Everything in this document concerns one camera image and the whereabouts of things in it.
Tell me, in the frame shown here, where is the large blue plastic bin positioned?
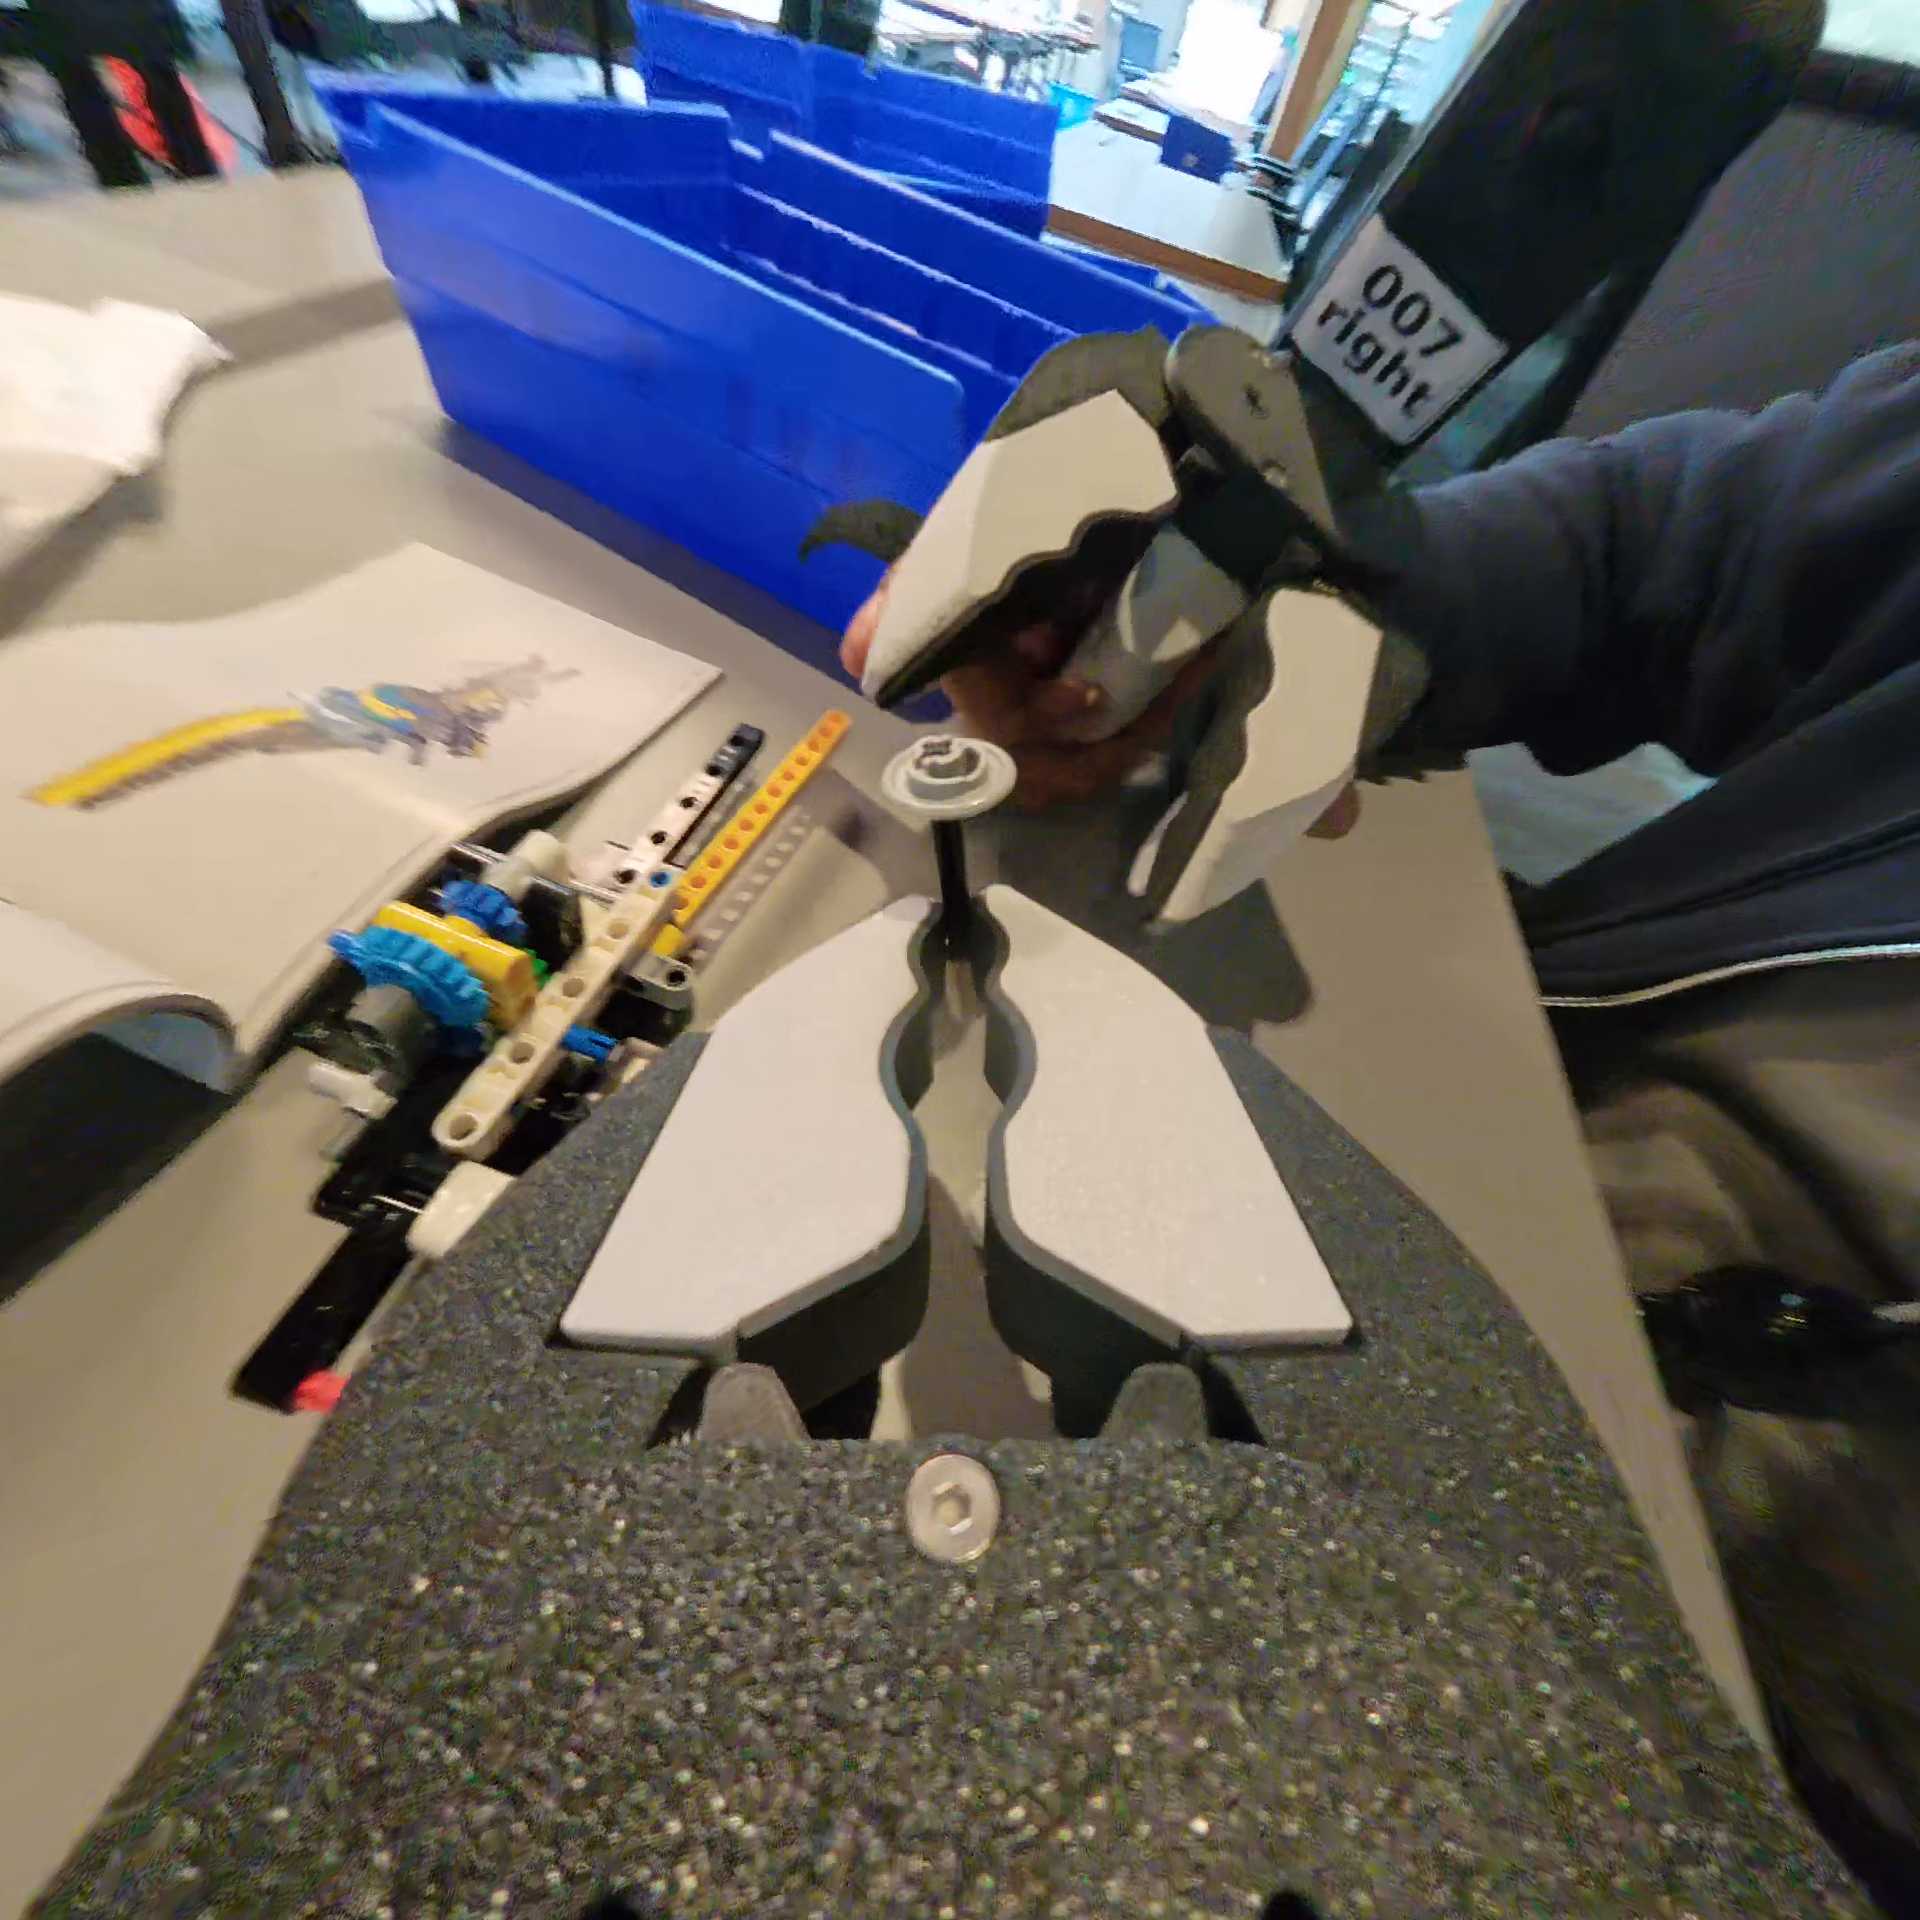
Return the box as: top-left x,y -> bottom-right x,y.
322,75 -> 1221,641

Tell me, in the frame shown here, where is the lego instruction booklet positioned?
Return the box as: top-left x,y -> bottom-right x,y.
0,540 -> 723,1088

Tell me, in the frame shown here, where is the black lego beam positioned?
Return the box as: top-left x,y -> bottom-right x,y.
598,726 -> 768,888

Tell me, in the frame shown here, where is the person's right forearm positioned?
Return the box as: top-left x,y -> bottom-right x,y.
1357,343 -> 1920,782

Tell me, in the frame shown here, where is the black framed monitor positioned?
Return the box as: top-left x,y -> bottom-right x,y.
1558,59 -> 1920,438

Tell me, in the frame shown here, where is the person's right hand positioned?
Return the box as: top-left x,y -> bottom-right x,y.
837,592 -> 1365,842

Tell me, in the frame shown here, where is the grey lego wheel hub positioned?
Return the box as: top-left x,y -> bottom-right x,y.
881,732 -> 1021,825

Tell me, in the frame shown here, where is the grey lego beam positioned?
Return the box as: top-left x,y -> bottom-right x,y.
697,810 -> 825,969

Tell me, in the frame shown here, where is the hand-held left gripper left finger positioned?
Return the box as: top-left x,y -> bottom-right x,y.
561,896 -> 944,1364

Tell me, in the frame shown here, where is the yellow lego beam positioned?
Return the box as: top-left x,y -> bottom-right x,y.
668,708 -> 856,929

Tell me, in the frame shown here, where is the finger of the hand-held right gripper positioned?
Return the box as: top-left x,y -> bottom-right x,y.
858,334 -> 1187,711
1147,583 -> 1426,929

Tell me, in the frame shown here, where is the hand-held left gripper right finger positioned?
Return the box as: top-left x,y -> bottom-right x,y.
979,882 -> 1361,1364

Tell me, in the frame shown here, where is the white cloth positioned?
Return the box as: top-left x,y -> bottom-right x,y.
0,296 -> 234,529

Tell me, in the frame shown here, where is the lego vehicle assembly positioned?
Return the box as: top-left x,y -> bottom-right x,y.
232,833 -> 700,1412

